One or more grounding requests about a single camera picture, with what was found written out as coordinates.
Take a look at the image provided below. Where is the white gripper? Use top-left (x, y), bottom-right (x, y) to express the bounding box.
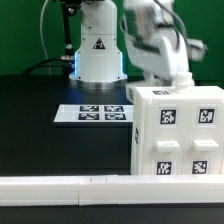
top-left (124, 29), bottom-right (189, 82)

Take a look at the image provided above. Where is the white cabinet door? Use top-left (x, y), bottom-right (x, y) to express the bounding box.
top-left (141, 102), bottom-right (186, 175)
top-left (182, 100), bottom-right (224, 175)

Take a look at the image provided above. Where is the white cabinet body box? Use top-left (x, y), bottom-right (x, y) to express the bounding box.
top-left (131, 72), bottom-right (224, 176)

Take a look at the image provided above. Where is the white cabinet top bar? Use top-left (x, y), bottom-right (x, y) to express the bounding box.
top-left (126, 86), bottom-right (137, 103)

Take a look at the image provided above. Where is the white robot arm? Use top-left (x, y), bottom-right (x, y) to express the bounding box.
top-left (69, 0), bottom-right (189, 89)

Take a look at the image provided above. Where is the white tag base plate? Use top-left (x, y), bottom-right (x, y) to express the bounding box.
top-left (54, 104), bottom-right (133, 123)

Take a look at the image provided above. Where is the white hanging cable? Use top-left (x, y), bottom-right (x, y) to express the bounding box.
top-left (39, 0), bottom-right (54, 76)

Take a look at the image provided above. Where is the black cable bundle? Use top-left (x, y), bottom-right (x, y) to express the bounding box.
top-left (20, 57), bottom-right (76, 76)

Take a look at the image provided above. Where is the white front fence rail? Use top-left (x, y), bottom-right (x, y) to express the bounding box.
top-left (0, 175), bottom-right (224, 206)

